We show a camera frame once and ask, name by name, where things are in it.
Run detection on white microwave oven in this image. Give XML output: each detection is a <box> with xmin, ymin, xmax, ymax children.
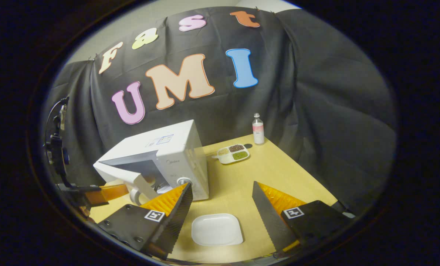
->
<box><xmin>93</xmin><ymin>119</ymin><xmax>210</xmax><ymax>206</ymax></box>

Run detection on divided white tray of beans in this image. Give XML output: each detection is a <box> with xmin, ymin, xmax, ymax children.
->
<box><xmin>211</xmin><ymin>144</ymin><xmax>250</xmax><ymax>165</ymax></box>

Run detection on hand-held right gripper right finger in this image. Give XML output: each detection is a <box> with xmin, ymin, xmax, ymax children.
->
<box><xmin>252</xmin><ymin>181</ymin><xmax>353</xmax><ymax>253</ymax></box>

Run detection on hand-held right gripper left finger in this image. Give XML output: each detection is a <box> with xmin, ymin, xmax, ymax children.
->
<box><xmin>96</xmin><ymin>183</ymin><xmax>193</xmax><ymax>260</ymax></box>

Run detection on small clear pink-label bottle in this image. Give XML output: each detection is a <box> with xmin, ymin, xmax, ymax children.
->
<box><xmin>252</xmin><ymin>113</ymin><xmax>265</xmax><ymax>145</ymax></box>

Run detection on white square plate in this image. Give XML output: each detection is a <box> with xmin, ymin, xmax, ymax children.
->
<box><xmin>192</xmin><ymin>213</ymin><xmax>244</xmax><ymax>247</ymax></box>

